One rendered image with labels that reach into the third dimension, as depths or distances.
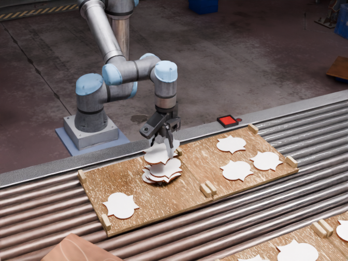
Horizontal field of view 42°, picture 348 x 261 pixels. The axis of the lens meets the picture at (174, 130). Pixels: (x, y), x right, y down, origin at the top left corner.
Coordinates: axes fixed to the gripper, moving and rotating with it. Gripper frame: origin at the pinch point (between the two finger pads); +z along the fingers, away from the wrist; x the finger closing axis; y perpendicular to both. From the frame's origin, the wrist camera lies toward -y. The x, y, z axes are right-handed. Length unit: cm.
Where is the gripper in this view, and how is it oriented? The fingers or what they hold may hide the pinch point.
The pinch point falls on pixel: (159, 152)
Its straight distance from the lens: 168.4
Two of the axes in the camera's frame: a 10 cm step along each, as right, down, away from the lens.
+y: 6.7, -3.9, 6.4
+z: -0.4, 8.3, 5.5
